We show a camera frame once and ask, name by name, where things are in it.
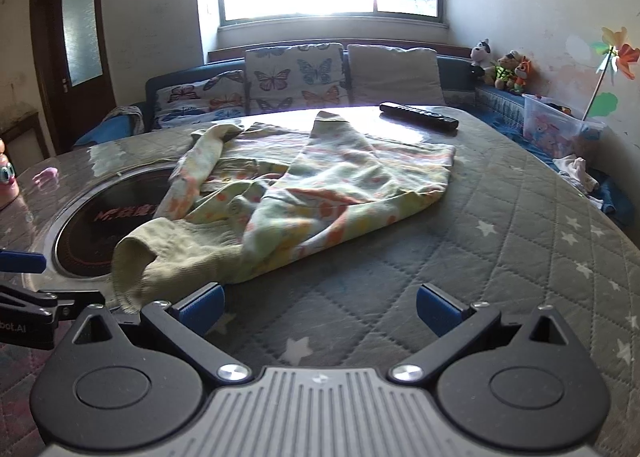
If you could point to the white clothes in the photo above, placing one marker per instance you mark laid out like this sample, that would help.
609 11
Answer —
577 174

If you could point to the grey plaid cloth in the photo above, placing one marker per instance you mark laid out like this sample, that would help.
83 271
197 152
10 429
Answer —
124 118

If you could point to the black white cow plush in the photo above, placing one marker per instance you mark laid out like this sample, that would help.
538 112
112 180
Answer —
481 56

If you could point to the grey cushion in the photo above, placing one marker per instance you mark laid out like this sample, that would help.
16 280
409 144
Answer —
395 74

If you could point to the butterfly print cushion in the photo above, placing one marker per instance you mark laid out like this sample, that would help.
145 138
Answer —
295 77
200 102

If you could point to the floral yellow pajama top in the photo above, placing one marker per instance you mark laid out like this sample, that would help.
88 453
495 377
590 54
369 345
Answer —
320 197

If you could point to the clear plastic storage box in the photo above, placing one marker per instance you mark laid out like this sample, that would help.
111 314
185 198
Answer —
550 127

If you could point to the dark wooden door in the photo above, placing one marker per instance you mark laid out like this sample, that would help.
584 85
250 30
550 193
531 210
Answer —
50 62

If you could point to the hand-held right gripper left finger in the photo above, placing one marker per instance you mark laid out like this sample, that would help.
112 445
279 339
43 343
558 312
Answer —
202 309

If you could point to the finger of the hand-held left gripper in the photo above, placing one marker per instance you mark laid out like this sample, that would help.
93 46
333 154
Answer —
22 262
75 299

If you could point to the colourful pinwheel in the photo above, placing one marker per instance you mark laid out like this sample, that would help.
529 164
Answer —
620 49

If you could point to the black remote control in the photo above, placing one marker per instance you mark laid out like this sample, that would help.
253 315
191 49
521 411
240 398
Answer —
420 116

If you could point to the pink bottle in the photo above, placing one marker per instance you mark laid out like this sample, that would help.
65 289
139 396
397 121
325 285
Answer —
7 177

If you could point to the wooden cabinet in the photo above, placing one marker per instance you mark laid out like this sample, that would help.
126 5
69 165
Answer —
25 137

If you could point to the round black induction cooktop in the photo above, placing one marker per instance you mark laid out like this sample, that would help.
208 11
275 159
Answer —
90 227

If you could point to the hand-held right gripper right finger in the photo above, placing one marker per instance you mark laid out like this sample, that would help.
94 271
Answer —
440 312

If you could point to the orange fox plush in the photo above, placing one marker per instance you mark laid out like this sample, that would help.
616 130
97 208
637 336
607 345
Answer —
523 74

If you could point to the blue sofa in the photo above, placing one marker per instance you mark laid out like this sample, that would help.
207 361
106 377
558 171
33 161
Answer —
460 72

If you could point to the small pink toy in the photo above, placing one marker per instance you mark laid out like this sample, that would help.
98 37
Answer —
45 177

